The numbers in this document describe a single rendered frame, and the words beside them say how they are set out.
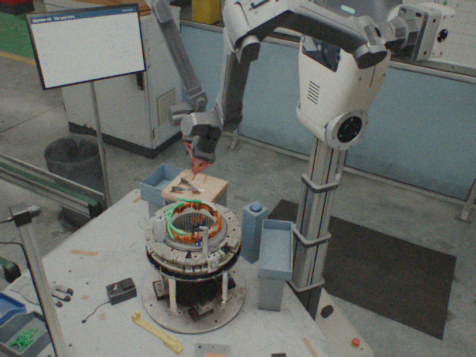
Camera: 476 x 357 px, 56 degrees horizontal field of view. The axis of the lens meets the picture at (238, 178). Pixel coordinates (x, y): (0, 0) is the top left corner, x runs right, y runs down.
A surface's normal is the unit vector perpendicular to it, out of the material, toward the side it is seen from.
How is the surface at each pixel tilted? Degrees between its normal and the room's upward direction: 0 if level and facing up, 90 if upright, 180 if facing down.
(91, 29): 83
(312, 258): 90
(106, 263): 0
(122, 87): 90
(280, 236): 0
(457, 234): 0
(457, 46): 90
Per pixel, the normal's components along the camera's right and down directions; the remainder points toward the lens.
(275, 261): 0.04, -0.83
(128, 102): -0.47, 0.48
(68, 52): 0.58, 0.37
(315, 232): 0.42, 0.52
